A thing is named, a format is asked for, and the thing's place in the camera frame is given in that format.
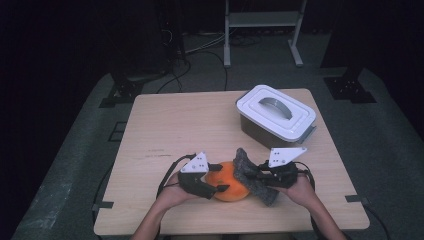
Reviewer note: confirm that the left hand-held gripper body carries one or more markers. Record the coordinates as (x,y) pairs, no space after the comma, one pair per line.
(195,166)

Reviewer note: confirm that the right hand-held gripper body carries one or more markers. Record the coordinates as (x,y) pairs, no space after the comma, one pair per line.
(281,176)

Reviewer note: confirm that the orange plush toy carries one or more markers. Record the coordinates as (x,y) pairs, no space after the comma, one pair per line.
(233,191)

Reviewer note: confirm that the grey felt cloth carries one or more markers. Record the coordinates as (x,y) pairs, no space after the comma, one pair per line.
(263,195)

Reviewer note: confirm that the translucent brown storage box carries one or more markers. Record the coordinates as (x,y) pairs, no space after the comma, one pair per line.
(263,135)

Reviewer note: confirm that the person's right hand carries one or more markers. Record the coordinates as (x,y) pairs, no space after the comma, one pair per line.
(301,193)

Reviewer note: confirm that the person's left hand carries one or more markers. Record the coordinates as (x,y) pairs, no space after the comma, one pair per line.
(171,196)

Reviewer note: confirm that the black tape strip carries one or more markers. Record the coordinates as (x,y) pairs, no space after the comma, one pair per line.
(355,198)
(105,204)

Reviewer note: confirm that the black stand base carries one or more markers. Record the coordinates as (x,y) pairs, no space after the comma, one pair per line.
(348,88)
(125,90)

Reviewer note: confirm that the black tripod stand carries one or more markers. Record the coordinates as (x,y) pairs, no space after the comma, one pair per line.
(173,33)

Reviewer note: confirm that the white metal stand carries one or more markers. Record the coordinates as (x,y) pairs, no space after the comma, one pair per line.
(263,19)

